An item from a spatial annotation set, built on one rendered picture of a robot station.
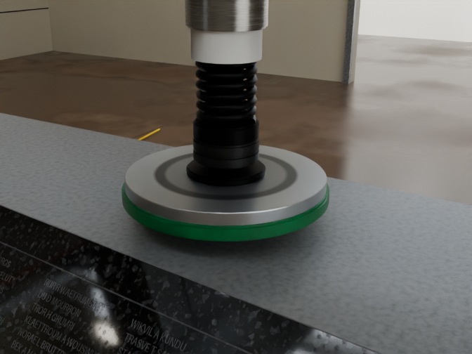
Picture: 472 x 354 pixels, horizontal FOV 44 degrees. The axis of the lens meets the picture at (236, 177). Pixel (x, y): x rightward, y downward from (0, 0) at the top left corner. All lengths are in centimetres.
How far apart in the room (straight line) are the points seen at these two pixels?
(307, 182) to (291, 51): 522
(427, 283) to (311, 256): 11
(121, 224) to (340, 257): 24
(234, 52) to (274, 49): 532
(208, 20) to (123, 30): 627
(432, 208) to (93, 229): 38
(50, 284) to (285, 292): 25
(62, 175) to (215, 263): 31
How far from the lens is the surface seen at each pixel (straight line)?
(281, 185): 60
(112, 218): 67
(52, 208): 71
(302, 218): 56
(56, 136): 98
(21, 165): 86
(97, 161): 85
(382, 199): 73
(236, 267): 56
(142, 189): 59
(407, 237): 64
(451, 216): 71
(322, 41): 568
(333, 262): 58
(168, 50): 650
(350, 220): 67
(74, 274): 62
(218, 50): 56
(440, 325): 51
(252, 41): 57
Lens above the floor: 110
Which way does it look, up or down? 21 degrees down
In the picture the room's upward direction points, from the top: 1 degrees clockwise
